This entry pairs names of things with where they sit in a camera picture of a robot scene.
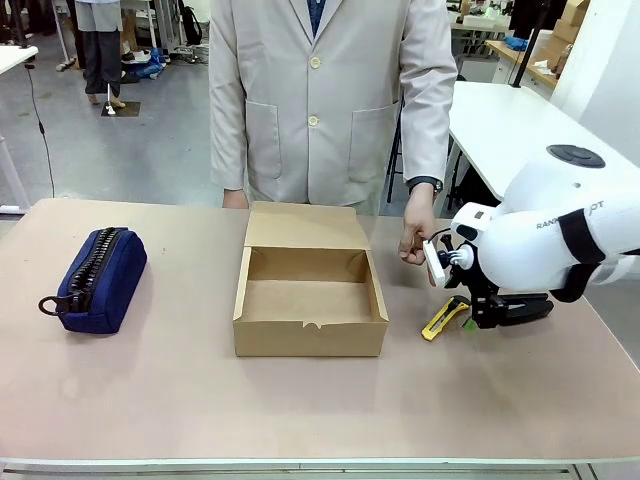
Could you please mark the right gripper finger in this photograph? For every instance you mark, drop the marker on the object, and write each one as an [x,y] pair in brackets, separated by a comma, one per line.
[472,315]
[492,312]

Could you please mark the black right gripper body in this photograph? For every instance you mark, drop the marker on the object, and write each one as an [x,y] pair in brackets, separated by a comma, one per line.
[477,282]

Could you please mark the yellow black utility knife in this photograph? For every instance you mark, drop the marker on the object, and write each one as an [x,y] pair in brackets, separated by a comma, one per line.
[440,322]

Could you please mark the brown cardboard box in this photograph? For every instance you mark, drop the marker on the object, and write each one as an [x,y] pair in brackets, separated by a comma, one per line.
[310,340]

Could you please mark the person's left forearm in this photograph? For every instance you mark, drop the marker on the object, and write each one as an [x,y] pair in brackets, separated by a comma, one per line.
[430,135]

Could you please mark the person's right forearm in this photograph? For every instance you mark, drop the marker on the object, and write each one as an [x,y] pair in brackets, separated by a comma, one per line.
[227,145]

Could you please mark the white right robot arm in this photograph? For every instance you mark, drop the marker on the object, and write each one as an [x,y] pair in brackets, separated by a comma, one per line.
[535,250]

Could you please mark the blue item on workbench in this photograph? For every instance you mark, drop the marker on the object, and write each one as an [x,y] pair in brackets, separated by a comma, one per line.
[517,42]

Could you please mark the person's left hand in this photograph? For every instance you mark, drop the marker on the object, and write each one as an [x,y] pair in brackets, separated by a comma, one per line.
[417,225]

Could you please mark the person's right hand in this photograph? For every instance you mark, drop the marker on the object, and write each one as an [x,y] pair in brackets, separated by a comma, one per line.
[235,199]

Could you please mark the black stapler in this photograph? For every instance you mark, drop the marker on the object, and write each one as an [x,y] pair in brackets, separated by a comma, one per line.
[525,307]

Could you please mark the black wristwatch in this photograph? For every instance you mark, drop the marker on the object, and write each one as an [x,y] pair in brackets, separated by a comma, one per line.
[425,184]

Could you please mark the large white side table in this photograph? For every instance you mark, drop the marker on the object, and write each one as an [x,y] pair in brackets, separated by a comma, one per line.
[500,135]

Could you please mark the wooden workbench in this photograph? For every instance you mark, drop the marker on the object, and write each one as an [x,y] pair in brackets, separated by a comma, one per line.
[525,62]

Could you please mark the person in beige coat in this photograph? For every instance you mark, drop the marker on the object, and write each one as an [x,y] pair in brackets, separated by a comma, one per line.
[310,125]

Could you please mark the black tripod pole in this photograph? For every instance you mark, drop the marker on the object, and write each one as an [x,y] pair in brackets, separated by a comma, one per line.
[527,45]

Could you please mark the stacked brown cardboard boxes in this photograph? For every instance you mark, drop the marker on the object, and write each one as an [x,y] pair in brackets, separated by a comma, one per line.
[570,20]

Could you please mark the navy blue zipper pouch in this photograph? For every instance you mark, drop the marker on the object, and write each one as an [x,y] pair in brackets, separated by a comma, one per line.
[105,285]

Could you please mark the black backpack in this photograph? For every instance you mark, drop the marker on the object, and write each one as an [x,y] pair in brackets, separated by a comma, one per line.
[191,25]

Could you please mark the blue plastic bags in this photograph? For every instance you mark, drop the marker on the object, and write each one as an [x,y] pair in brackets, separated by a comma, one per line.
[150,65]

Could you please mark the black floor stand plate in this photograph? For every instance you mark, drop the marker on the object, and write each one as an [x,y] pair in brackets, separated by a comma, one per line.
[122,109]

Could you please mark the background standing person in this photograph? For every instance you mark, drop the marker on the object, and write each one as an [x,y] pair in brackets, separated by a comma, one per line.
[100,45]

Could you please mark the small white side table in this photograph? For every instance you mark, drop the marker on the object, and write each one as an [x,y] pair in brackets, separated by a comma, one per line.
[12,57]

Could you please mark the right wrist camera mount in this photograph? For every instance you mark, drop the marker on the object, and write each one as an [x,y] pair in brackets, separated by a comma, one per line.
[461,256]

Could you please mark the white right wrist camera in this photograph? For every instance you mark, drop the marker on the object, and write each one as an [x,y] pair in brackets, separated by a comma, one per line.
[436,265]

